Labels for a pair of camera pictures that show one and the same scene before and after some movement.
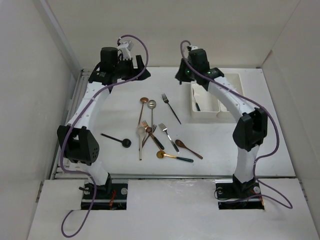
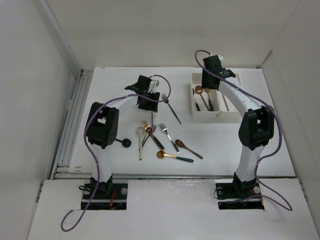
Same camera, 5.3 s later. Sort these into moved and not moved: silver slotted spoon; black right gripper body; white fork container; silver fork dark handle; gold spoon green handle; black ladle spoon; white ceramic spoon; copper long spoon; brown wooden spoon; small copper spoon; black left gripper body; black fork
Moved: black left gripper body; copper long spoon; black right gripper body; silver slotted spoon
Not moved: white fork container; small copper spoon; black fork; black ladle spoon; brown wooden spoon; silver fork dark handle; white ceramic spoon; gold spoon green handle
